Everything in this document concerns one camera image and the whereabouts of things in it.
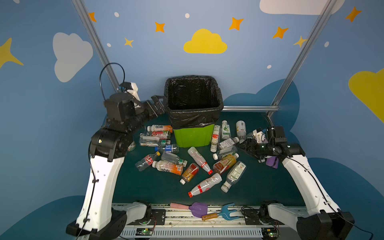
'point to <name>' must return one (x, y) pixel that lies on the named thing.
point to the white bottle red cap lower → (216, 178)
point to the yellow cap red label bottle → (146, 161)
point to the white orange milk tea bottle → (160, 128)
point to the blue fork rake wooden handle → (224, 213)
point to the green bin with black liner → (194, 103)
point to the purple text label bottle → (228, 142)
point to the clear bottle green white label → (234, 175)
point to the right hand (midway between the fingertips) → (242, 147)
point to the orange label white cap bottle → (168, 166)
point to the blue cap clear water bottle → (172, 148)
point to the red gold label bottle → (190, 173)
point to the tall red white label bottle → (215, 138)
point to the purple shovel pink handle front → (199, 209)
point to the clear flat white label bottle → (148, 140)
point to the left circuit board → (144, 231)
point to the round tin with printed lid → (132, 147)
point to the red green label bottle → (162, 134)
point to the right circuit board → (269, 233)
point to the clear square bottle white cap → (230, 150)
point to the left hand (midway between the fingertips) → (158, 101)
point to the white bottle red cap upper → (201, 161)
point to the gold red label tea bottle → (227, 161)
